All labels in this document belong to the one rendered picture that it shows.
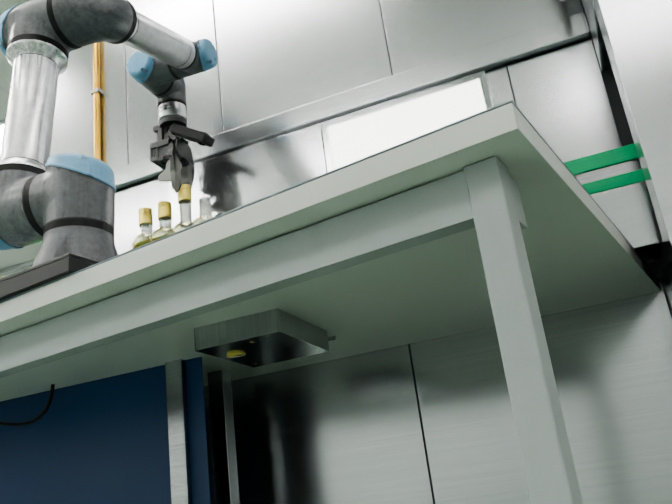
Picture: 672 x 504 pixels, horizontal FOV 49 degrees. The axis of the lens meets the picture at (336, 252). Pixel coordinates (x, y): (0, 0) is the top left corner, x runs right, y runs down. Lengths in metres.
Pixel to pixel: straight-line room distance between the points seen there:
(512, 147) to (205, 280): 0.45
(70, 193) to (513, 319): 0.80
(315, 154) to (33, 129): 0.72
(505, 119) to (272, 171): 1.19
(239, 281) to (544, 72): 1.08
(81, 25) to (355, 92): 0.71
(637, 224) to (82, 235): 0.98
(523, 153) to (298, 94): 1.25
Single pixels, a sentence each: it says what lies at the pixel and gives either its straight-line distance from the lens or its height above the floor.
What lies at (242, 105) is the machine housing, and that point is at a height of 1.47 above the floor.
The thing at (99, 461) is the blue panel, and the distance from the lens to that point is 1.70.
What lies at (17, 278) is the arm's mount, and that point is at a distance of 1.25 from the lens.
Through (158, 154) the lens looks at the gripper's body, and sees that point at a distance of 1.95.
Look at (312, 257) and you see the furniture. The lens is 0.92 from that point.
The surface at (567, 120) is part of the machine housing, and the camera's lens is 1.78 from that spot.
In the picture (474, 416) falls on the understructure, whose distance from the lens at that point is 1.64.
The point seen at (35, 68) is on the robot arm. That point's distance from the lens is 1.57.
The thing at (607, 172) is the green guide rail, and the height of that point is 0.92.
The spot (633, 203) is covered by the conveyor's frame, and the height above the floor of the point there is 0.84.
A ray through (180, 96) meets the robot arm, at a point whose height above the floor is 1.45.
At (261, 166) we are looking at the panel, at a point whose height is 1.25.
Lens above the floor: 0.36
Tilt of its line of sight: 20 degrees up
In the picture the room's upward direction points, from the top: 7 degrees counter-clockwise
